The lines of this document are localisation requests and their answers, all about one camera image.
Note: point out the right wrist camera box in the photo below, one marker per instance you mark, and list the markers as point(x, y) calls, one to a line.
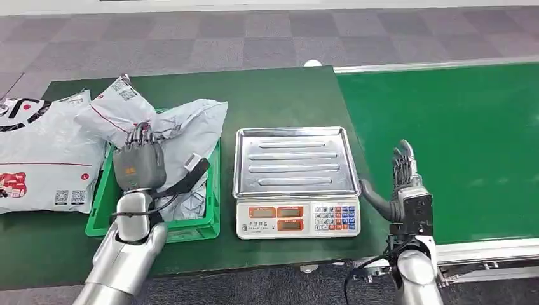
point(419, 208)

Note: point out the aluminium conveyor frame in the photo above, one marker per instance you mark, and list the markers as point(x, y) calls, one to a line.
point(484, 250)

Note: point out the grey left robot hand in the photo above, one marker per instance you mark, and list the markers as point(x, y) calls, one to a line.
point(139, 166)

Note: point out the white electronic scale steel tray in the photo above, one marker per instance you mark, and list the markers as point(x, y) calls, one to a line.
point(294, 164)

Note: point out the green conveyor belt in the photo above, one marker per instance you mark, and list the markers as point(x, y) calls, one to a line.
point(454, 118)

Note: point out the large grey printed parcel bag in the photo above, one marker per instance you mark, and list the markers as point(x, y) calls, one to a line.
point(46, 143)

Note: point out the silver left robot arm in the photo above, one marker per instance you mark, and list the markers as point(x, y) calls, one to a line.
point(126, 261)

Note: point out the small white round object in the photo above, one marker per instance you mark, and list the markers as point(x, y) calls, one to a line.
point(312, 63)

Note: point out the plain grey parcel bag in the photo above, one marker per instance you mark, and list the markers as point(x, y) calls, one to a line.
point(193, 126)

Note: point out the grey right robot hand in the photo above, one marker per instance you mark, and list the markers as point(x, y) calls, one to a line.
point(396, 208)

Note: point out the green plastic crate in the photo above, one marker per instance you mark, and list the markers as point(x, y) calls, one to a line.
point(99, 210)

